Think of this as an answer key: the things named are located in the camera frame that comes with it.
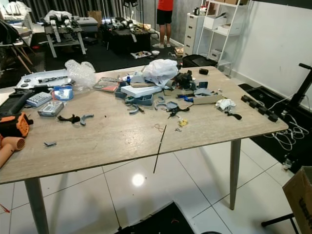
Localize black chair base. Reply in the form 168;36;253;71
260;213;298;228

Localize grey table leg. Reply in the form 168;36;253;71
24;177;51;234
229;138;242;211

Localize crumpled white tissue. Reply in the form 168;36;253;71
215;98;237;112

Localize flat white box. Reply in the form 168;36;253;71
120;84;162;98

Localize black curved plastic part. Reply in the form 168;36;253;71
57;114;81;125

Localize black metal stand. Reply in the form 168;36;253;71
285;62;312;111

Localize white ladder shelf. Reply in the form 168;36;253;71
195;0;250;67

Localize clear grey parts box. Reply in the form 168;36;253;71
37;100;65;118

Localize white cable bundle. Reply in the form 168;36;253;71
263;114;311;152

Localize black bag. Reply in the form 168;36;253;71
181;54;218;68

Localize grey curved plastic part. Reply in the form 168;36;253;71
80;114;95;126

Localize grey workbench with robot parts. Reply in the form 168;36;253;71
42;10;99;59

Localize orange and black power tool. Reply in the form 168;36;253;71
0;113;34;139

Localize black tool case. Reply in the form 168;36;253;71
0;89;38;118

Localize person in red shirt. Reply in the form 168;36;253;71
155;0;175;49

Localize flat white panel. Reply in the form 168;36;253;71
15;70;72;90

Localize black floor mat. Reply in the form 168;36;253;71
117;202;196;234

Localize flat beige box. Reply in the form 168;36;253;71
192;93;223;105

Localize clear parts box with keys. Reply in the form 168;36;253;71
25;91;54;108

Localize black cluttered table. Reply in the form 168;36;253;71
99;17;152;56

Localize clear plastic package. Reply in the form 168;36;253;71
93;77;120;93

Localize blue and white round tub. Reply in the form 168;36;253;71
52;85;74;102

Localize clear bubble wrap bag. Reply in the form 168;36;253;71
65;59;98;92

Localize white drawer cabinet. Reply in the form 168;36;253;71
183;13;206;56

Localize black motor assembly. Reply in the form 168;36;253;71
172;70;196;91

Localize black chair with wooden legs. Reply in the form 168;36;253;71
0;21;33;74

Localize white plastic bag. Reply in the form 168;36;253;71
141;59;179;88

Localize thin black rod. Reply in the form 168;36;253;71
153;124;168;175

